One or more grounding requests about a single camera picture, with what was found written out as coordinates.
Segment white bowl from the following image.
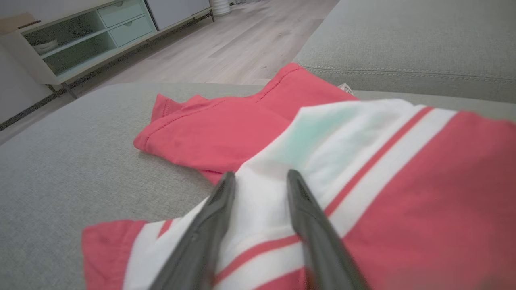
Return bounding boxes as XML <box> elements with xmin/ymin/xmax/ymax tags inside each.
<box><xmin>32</xmin><ymin>39</ymin><xmax>59</xmax><ymax>55</ymax></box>

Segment grey sofa seat cushion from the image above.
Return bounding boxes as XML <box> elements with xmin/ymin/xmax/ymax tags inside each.
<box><xmin>0</xmin><ymin>83</ymin><xmax>516</xmax><ymax>290</ymax></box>

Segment white ribbed vase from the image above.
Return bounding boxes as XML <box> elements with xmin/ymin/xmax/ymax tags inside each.
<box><xmin>210</xmin><ymin>0</ymin><xmax>232</xmax><ymax>17</ymax></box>

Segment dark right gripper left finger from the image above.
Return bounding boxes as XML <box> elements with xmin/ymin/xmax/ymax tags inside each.
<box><xmin>148</xmin><ymin>171</ymin><xmax>237</xmax><ymax>290</ymax></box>

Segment grey sofa back cushion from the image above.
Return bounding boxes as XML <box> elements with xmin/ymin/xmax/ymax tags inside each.
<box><xmin>293</xmin><ymin>0</ymin><xmax>516</xmax><ymax>103</ymax></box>

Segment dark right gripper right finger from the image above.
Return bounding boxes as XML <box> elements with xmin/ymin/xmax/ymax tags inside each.
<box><xmin>286</xmin><ymin>169</ymin><xmax>370</xmax><ymax>290</ymax></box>

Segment red and white jersey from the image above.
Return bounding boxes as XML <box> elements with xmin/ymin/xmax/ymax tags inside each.
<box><xmin>82</xmin><ymin>99</ymin><xmax>516</xmax><ymax>290</ymax></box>

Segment red shorts with white stripe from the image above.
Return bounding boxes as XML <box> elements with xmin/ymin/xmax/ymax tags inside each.
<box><xmin>133</xmin><ymin>62</ymin><xmax>359</xmax><ymax>185</ymax></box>

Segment mint and white tv cabinet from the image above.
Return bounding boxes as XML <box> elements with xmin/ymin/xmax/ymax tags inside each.
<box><xmin>0</xmin><ymin>0</ymin><xmax>214</xmax><ymax>99</ymax></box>

